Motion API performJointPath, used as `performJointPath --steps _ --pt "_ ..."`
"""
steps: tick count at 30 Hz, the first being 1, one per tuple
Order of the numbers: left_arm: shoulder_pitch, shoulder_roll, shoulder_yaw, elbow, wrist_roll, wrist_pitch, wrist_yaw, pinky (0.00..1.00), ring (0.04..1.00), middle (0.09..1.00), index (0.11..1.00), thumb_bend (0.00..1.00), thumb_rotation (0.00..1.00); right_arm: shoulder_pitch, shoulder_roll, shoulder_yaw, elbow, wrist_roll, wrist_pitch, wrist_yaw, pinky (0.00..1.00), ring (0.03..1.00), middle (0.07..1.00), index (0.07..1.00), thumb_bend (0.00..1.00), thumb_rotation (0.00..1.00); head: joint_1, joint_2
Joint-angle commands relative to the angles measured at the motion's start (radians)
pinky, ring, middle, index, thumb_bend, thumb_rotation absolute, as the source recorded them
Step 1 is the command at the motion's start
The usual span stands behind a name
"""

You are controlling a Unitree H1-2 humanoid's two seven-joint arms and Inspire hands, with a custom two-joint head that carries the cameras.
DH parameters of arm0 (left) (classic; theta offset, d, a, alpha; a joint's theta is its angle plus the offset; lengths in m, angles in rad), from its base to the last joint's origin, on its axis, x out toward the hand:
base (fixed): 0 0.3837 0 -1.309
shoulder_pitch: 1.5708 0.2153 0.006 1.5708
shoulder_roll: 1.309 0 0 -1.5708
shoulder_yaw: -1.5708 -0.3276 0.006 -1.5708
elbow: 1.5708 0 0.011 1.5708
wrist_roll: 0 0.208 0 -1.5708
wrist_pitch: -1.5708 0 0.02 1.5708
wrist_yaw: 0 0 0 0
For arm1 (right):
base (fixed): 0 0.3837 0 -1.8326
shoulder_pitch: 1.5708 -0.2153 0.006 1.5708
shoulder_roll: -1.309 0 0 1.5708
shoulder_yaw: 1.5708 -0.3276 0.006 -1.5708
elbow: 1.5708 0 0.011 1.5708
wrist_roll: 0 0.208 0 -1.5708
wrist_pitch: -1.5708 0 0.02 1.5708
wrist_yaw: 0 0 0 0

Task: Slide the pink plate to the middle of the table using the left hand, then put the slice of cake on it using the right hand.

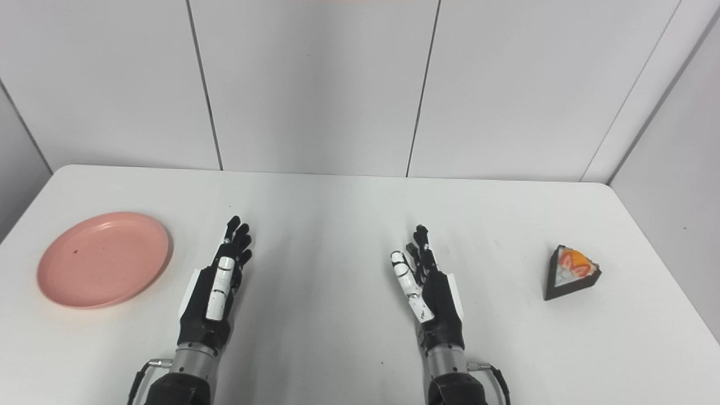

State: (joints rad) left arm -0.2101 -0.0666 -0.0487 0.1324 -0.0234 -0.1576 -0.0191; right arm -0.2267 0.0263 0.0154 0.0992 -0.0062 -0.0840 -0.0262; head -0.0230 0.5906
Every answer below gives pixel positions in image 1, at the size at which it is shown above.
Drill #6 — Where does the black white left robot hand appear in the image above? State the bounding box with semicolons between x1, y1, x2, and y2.
177;215;254;355

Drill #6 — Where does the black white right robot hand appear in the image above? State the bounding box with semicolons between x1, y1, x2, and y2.
390;225;466;354

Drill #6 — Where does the pink round plate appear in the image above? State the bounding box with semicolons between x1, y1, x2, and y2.
37;211;172;309

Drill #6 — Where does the chocolate cake slice with fruit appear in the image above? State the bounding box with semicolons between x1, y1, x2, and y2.
543;245;602;301

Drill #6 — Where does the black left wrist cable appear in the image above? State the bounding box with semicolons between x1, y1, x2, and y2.
127;359;172;405

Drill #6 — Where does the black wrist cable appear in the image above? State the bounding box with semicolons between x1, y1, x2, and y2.
467;362;511;405
127;359;172;405

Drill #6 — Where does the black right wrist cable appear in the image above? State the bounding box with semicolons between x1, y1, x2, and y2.
467;362;511;405

